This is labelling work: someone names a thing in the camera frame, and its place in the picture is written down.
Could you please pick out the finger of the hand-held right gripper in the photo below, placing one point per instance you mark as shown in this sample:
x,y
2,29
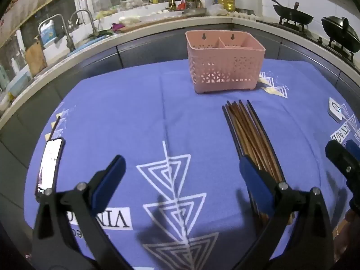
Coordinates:
x,y
353,147
339,157

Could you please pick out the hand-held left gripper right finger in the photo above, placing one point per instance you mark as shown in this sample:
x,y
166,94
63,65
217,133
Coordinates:
x,y
256,185

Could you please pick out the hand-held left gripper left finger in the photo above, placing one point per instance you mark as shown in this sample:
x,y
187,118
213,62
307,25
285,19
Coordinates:
x,y
109,180

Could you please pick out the group of brown chopsticks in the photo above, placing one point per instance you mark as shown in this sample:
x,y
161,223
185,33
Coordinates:
x,y
253,135

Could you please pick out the pink plastic utensil basket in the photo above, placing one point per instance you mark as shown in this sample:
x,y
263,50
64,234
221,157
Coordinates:
x,y
225,67

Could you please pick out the small white device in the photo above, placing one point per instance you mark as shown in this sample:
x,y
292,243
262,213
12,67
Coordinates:
x,y
334,109

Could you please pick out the black smartphone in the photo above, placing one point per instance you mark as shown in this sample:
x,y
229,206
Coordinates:
x,y
49,163

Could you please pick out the blue printed tablecloth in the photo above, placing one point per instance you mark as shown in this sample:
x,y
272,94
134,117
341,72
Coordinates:
x,y
126,118

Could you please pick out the dark thin stick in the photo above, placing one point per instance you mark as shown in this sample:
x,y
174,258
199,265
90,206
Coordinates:
x,y
54,128

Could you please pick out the black wok with lid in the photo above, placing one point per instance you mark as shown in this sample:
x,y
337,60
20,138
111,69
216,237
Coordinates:
x,y
340,32

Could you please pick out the wooden cutting board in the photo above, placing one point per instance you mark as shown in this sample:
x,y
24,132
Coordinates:
x,y
35,59

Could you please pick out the black gas stove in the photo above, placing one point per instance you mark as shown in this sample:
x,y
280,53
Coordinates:
x,y
284,21

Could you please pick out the green scallions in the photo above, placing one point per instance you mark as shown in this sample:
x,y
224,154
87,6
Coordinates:
x,y
98,34

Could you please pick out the purple vegetable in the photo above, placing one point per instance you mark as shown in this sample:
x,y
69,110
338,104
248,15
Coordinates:
x,y
117,27

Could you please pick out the blue label plastic container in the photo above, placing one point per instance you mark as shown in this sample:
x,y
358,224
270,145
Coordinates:
x,y
47,33

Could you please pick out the kitchen counter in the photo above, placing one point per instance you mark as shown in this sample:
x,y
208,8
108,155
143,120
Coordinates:
x,y
157,28

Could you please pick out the egg tray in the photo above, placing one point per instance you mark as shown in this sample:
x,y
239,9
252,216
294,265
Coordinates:
x,y
242,14

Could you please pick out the clear plastic bag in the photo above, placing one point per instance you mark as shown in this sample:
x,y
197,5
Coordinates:
x,y
216,9

